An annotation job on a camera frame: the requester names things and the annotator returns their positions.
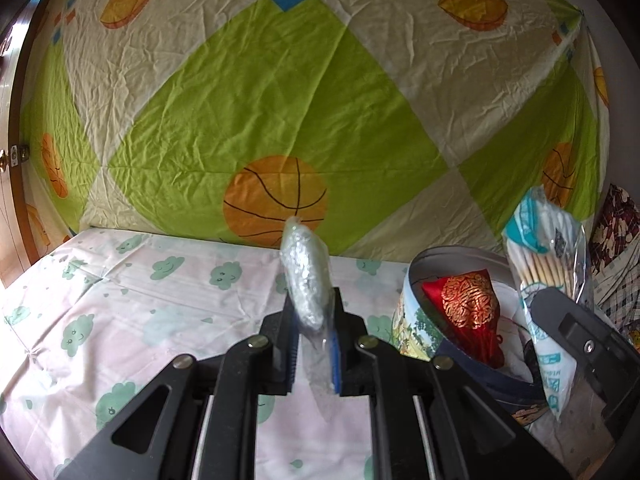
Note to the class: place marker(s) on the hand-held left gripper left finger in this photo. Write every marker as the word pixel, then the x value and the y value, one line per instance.
pixel 291 360

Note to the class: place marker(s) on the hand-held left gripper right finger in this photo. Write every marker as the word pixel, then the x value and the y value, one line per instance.
pixel 336 370

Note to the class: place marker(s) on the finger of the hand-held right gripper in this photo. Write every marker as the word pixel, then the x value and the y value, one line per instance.
pixel 570 322

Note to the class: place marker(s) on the cotton swab bag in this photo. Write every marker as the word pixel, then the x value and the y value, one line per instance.
pixel 540 260

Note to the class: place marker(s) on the clear plastic bag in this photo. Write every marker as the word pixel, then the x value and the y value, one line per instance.
pixel 305 280

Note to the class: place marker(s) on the round printed metal tin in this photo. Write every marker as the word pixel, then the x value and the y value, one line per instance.
pixel 412 325

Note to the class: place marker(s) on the red gold embroidered sachet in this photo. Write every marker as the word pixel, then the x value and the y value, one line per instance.
pixel 465 305

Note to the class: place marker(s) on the blue plaid cloth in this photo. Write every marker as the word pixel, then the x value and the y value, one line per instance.
pixel 627 310

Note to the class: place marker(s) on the red plaid bear blanket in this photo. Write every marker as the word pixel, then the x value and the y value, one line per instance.
pixel 617 230

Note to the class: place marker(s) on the cloud print tablecloth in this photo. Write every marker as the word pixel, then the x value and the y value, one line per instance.
pixel 125 310

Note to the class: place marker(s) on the basketball print hanging sheet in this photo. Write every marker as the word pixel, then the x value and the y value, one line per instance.
pixel 300 85

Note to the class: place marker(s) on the wooden door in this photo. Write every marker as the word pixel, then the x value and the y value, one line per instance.
pixel 12 220

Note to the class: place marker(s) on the metal door latch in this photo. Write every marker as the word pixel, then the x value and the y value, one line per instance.
pixel 19 153

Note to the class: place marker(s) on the brass door knob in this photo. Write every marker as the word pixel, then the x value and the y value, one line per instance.
pixel 3 160

